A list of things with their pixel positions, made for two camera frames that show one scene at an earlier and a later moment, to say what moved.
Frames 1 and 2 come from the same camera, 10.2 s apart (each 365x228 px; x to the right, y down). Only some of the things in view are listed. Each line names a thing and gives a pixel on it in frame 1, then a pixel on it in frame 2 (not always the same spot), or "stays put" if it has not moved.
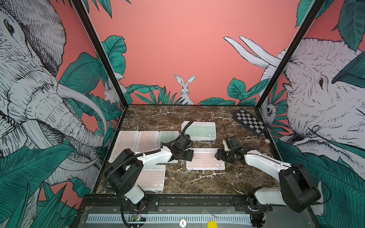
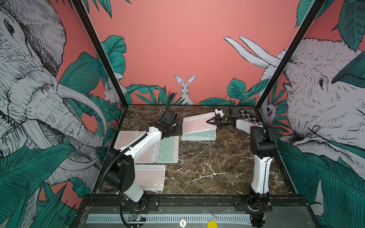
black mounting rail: [113, 203] stays put
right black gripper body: [226, 156] -> [222, 121]
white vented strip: [168, 218] stays put
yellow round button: [212, 224] stays put
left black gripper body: [187, 155] -> [176, 130]
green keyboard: [200, 130] stays put
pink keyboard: [125, 139] stays put
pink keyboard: [152, 178] stays put
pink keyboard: [205, 159] -> [197, 123]
